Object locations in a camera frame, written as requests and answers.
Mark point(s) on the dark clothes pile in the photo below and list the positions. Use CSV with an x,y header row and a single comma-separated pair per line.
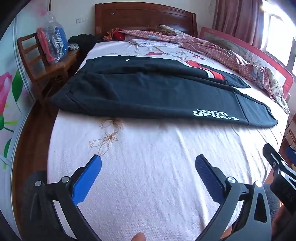
x,y
84,40

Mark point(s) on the clear plastic bag of clothes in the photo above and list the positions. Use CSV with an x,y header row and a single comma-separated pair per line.
x,y
56,39

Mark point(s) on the person's left hand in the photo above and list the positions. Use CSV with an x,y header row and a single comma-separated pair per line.
x,y
138,237

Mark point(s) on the white wall socket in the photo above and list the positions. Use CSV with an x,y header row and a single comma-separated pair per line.
x,y
81,19

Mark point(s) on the red pillow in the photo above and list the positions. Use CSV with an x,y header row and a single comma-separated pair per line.
x,y
120,35

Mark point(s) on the pink curtain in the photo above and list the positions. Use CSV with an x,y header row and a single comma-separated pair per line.
x,y
238,18

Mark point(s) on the pink checkered quilt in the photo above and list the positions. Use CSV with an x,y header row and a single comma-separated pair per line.
x,y
219,53

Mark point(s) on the floral pillow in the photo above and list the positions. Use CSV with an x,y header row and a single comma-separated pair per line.
x,y
166,29

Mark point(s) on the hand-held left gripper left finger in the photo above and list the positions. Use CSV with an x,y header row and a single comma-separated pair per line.
x,y
87,178

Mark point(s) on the orange fringed cloth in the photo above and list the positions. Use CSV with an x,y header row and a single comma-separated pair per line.
x,y
109,34

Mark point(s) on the window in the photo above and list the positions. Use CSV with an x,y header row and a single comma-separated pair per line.
x,y
277,34

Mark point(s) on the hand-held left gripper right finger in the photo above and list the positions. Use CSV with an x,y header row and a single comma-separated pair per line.
x,y
205,176

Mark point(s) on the bed with floral sheet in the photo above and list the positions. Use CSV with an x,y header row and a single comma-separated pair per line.
x,y
150,185

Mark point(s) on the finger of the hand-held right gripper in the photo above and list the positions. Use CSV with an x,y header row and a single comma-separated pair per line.
x,y
274,158
291,151

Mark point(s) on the wooden chair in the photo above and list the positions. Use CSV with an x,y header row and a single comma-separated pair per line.
x,y
55,67

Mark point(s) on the brown wooden headboard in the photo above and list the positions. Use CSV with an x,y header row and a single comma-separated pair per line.
x,y
143,16

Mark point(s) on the pink bed rail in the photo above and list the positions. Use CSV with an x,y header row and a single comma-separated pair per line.
x,y
288,78

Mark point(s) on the black pants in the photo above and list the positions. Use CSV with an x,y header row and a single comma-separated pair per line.
x,y
143,92

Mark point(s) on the flower print wardrobe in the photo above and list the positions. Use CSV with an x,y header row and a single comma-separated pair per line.
x,y
13,76

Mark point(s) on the brown wooden rack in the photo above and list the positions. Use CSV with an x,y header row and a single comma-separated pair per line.
x,y
292,129

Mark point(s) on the grey patterned folded cloth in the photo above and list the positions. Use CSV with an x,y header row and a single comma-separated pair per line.
x,y
150,42

